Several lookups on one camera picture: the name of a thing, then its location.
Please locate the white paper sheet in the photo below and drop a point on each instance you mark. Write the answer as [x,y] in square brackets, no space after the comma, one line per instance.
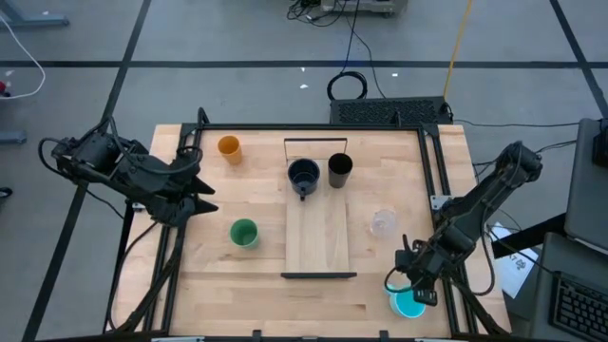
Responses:
[515,275]

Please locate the grey side desk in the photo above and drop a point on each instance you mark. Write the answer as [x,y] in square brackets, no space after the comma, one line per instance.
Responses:
[544,290]

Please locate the green plastic cup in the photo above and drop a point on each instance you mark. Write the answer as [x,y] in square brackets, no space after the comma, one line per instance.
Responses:
[244,233]

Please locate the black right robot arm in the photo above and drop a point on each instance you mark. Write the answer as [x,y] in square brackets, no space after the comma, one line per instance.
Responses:
[489,195]

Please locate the orange plastic cup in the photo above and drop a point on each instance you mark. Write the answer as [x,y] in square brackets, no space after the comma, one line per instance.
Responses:
[230,149]

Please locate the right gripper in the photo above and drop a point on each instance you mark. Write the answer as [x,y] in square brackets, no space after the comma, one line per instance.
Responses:
[427,263]

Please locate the black keyboard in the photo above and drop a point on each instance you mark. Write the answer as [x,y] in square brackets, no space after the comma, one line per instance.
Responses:
[579,309]

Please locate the grey laptop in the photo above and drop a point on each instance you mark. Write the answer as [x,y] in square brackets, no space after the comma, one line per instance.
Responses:
[586,199]

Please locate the dark blue enamel mug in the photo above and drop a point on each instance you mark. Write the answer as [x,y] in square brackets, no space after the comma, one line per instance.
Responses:
[304,175]

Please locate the red and black box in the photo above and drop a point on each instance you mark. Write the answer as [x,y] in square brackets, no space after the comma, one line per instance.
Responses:
[4,89]

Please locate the black metal bar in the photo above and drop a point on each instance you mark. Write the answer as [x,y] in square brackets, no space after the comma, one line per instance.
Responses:
[527,237]

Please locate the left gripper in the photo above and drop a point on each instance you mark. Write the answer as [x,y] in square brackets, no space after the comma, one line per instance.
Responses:
[173,209]

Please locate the black perforated computer case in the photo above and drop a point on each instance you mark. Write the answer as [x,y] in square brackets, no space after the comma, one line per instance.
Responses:
[389,111]

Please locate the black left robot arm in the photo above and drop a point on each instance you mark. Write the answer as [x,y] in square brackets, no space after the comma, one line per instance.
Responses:
[128,173]

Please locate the tall black cup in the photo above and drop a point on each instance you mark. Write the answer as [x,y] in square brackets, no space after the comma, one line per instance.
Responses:
[340,168]

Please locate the cyan plastic mug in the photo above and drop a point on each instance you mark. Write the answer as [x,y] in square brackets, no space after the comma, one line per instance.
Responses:
[406,308]

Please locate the grey power strip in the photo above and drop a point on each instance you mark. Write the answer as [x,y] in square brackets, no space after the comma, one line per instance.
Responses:
[361,5]

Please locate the black aluminium table frame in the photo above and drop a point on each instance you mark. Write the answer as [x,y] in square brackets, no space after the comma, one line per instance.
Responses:
[309,127]

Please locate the silver mounting plate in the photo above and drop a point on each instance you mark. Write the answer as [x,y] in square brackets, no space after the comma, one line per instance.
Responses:
[439,202]
[138,207]

